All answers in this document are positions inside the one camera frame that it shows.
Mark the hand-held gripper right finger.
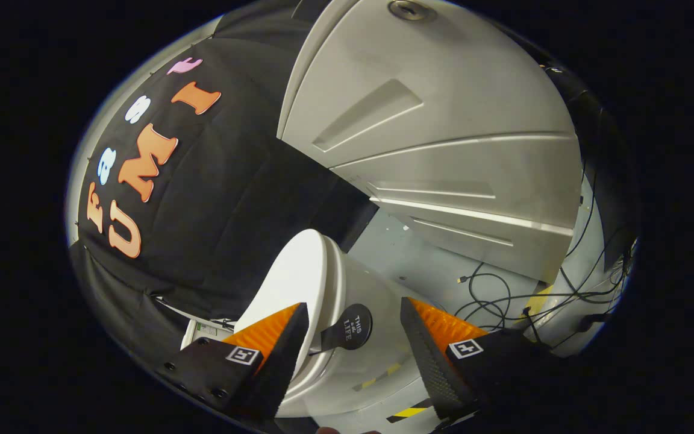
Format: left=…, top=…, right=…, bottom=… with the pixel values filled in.
left=400, top=297, right=564, bottom=423

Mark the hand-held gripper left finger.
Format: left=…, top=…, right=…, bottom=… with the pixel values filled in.
left=157, top=301, right=311, bottom=423

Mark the black round lid handle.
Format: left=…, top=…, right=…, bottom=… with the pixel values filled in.
left=310, top=303, right=374, bottom=355

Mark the white toilet lid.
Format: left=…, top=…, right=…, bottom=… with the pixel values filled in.
left=234, top=229, right=331, bottom=338

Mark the white toilet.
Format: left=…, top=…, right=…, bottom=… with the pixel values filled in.
left=180, top=265, right=444, bottom=418

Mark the white toilet seat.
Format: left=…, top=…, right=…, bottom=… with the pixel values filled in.
left=290, top=236, right=349, bottom=392

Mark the yellow black floor tape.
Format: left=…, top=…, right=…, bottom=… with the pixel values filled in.
left=386, top=407, right=433, bottom=424

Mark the black backdrop cloth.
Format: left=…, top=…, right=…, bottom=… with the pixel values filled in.
left=69, top=0, right=638, bottom=362

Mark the white panelled cabinet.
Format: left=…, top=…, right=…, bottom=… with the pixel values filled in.
left=277, top=0, right=583, bottom=284

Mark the black cable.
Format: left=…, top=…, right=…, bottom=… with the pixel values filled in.
left=457, top=260, right=543, bottom=331
left=549, top=310, right=613, bottom=350
left=564, top=154, right=599, bottom=260

